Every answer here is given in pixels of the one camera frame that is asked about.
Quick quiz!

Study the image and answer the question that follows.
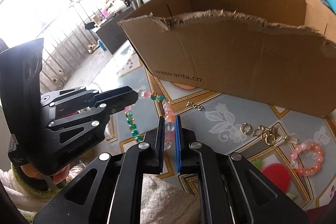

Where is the white fluffy towel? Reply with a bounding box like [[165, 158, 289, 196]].
[[1, 165, 201, 223]]

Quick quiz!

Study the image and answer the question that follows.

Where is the brown cardboard box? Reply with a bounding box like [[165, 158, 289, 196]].
[[119, 0, 335, 117]]

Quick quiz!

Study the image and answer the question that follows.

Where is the multicolour bead bracelet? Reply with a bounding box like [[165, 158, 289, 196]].
[[124, 89, 176, 151]]

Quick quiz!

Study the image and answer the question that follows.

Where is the pink orange bead bracelet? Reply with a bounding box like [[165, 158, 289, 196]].
[[289, 140, 325, 177]]

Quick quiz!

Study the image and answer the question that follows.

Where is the left hand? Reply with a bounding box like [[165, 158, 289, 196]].
[[21, 163, 70, 185]]

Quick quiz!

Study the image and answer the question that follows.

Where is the silver spring hair clip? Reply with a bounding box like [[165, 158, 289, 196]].
[[273, 135, 299, 147]]

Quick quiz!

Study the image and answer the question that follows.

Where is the gold ring earrings chain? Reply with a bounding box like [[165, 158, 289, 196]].
[[240, 122, 279, 146]]

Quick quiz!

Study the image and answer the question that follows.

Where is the dark grey cabinet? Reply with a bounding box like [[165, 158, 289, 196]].
[[95, 7, 134, 55]]

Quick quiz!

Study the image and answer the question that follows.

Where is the small gold chain piece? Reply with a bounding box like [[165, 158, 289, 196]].
[[186, 101, 205, 111]]

